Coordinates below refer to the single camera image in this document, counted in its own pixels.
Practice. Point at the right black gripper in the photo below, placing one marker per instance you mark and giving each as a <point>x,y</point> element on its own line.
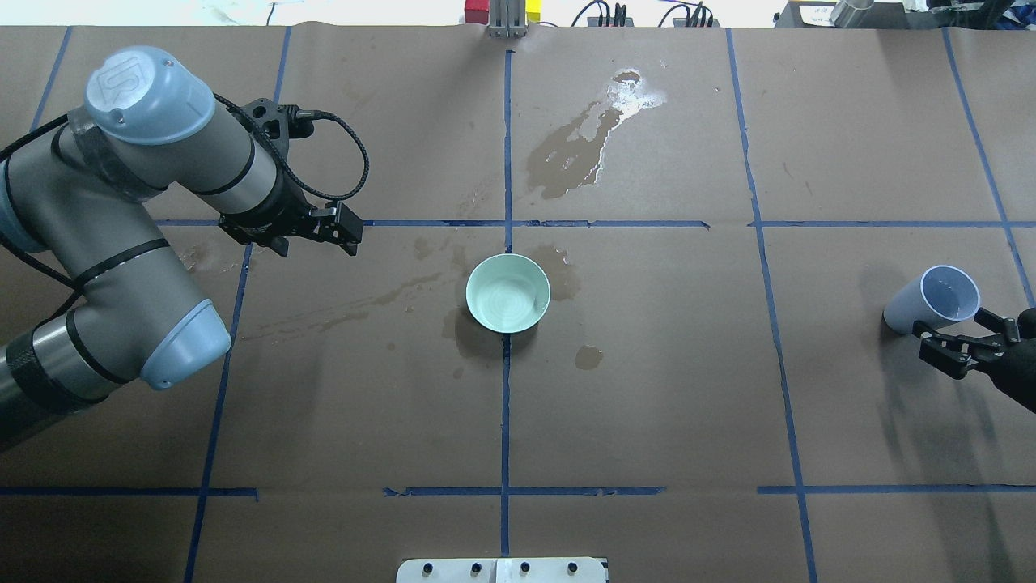
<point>1021,355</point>

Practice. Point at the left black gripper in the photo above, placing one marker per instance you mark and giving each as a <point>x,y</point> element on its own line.
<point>275,210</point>

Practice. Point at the light blue plastic cup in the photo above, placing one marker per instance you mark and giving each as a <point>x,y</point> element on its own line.
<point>940,297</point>

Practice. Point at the mint green bowl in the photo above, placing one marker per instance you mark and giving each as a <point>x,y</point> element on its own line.
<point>508,293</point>

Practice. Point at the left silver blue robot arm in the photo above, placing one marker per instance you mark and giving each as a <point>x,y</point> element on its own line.
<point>73,207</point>

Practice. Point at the red cube block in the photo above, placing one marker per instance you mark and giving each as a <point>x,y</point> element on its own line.
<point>476,11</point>

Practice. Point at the yellow cube block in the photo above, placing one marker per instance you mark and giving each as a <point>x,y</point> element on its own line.
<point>533,10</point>

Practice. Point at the silver metal cylinder weight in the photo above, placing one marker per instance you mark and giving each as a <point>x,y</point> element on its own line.
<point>850,14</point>

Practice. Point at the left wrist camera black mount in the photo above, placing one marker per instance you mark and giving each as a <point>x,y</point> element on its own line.
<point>274,125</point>

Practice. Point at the aluminium frame post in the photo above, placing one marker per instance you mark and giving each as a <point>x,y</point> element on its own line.
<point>507,19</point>

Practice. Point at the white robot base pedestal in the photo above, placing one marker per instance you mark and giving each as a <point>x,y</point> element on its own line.
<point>505,569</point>

